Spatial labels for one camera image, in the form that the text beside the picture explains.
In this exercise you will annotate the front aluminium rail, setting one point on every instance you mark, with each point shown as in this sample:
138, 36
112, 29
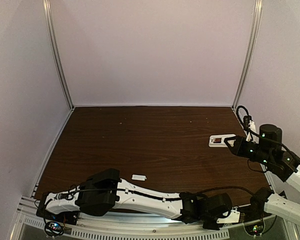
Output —
138, 226

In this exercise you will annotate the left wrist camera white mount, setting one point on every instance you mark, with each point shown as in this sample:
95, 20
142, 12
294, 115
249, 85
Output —
234, 217

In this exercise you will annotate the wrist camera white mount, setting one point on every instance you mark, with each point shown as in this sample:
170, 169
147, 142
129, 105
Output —
249, 127
234, 217

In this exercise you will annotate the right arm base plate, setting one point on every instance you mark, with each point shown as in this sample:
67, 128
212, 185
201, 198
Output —
252, 213

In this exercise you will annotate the circuit board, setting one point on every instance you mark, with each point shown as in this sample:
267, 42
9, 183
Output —
53, 229
254, 228

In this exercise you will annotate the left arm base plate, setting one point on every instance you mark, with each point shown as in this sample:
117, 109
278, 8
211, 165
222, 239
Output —
69, 217

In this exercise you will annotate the left aluminium frame post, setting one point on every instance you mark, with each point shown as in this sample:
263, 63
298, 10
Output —
47, 8

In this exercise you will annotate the white remote control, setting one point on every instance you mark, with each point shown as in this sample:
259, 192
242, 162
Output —
218, 141

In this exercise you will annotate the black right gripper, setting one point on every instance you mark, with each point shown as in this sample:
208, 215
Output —
238, 149

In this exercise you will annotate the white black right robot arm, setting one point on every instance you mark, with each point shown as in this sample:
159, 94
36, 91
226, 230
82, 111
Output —
285, 164

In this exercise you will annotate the white battery cover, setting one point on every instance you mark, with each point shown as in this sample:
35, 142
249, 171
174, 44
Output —
137, 177

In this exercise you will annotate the left circuit board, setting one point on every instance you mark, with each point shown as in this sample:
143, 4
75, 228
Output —
53, 229

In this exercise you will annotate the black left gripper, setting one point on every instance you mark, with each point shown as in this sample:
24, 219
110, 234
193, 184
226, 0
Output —
211, 226

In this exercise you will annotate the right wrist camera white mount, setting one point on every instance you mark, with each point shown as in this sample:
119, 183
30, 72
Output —
249, 127

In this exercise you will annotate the aluminium frame post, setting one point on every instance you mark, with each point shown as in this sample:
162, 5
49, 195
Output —
47, 8
253, 36

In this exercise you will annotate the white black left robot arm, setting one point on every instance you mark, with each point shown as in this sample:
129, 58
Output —
106, 191

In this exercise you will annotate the right aluminium frame post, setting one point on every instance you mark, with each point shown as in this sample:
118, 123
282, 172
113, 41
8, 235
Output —
253, 36

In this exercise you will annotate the right circuit board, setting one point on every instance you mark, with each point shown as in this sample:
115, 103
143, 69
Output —
254, 228

